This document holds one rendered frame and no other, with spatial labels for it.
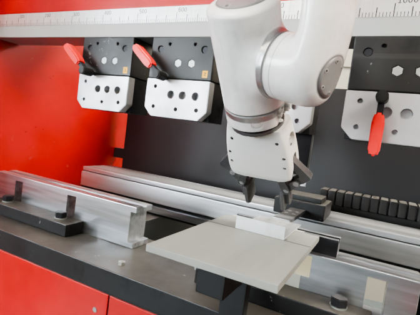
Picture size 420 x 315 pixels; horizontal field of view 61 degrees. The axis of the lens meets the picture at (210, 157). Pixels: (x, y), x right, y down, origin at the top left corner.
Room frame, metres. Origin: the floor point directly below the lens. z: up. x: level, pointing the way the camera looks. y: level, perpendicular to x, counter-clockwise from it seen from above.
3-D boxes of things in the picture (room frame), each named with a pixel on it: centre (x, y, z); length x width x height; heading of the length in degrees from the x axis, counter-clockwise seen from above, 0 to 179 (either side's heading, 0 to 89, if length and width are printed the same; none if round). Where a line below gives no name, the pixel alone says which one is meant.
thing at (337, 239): (0.66, -0.16, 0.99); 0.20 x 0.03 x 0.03; 64
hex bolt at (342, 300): (0.56, -0.24, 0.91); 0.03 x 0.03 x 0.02
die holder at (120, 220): (0.91, 0.36, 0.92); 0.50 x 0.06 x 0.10; 64
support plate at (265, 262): (0.54, -0.07, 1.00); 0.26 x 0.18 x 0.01; 154
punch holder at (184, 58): (0.77, 0.07, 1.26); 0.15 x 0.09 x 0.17; 64
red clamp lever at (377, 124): (0.54, -0.25, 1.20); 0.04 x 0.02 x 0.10; 154
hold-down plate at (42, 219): (0.88, 0.43, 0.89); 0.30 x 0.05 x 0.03; 64
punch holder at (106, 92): (0.86, 0.25, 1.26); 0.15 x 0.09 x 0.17; 64
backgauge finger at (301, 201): (0.81, -0.21, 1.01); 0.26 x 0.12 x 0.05; 154
